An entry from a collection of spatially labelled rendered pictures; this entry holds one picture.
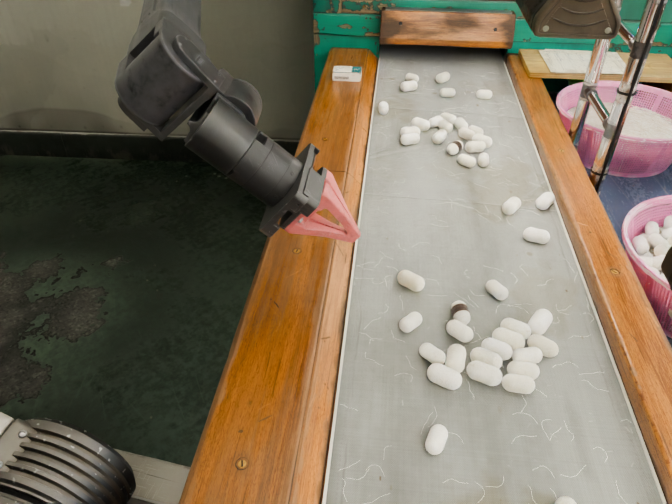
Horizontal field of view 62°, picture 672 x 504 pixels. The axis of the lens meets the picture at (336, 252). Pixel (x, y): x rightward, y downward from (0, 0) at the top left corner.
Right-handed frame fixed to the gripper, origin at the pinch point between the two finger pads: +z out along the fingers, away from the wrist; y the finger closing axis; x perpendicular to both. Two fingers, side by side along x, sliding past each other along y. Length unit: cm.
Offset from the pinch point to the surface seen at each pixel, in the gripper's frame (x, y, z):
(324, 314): 8.3, -4.1, 3.7
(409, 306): 3.7, 0.5, 12.7
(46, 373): 121, 40, -10
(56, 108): 137, 158, -61
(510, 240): -5.4, 15.2, 23.6
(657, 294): -16.3, 5.9, 36.4
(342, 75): 11, 65, 0
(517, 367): -5.0, -9.3, 19.9
